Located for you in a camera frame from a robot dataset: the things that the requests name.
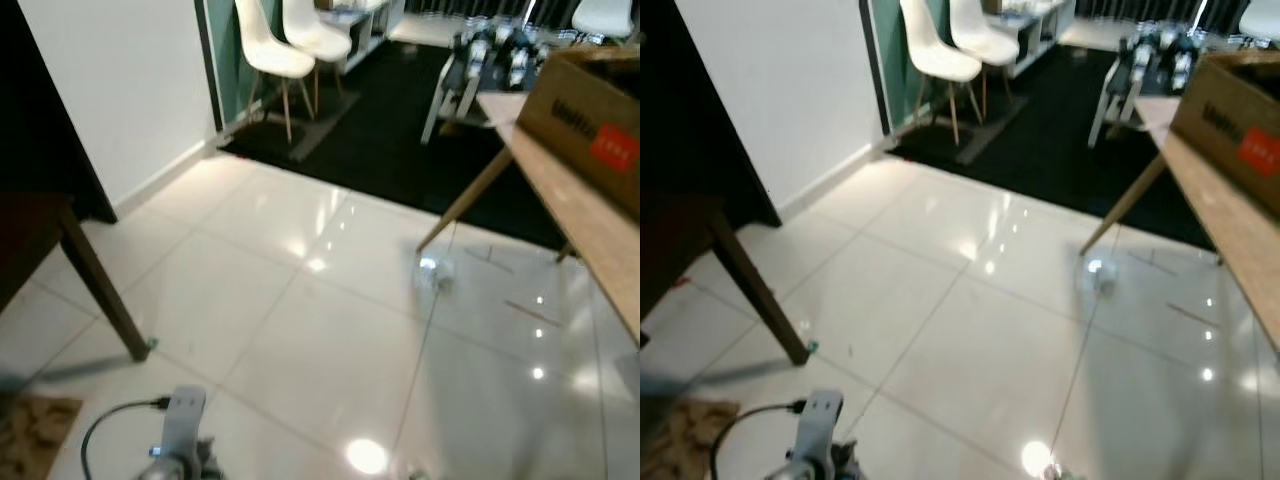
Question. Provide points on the brown patterned rug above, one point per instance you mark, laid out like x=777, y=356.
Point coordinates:
x=35, y=435
x=690, y=440

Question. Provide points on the dark wooden table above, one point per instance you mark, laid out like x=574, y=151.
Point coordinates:
x=30, y=230
x=690, y=240

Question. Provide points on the black carpet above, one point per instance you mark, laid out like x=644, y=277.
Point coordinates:
x=390, y=140
x=1050, y=150

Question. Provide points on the light wooden table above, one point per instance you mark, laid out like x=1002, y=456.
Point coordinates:
x=570, y=200
x=1230, y=210

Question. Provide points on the white shell chair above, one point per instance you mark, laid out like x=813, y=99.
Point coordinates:
x=270, y=55
x=1262, y=15
x=935, y=55
x=985, y=35
x=603, y=15
x=315, y=35

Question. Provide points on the cardboard box with red label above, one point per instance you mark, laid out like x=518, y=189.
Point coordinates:
x=1235, y=120
x=580, y=110

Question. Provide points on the white low shelf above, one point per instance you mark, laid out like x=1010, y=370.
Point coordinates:
x=360, y=25
x=1030, y=25

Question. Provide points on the grey legged robot machine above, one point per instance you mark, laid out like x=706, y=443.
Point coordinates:
x=1150, y=65
x=485, y=65

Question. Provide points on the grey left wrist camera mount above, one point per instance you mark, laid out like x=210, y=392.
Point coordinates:
x=820, y=430
x=182, y=425

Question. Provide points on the dark green door frame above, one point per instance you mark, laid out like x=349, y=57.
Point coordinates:
x=875, y=60
x=215, y=60

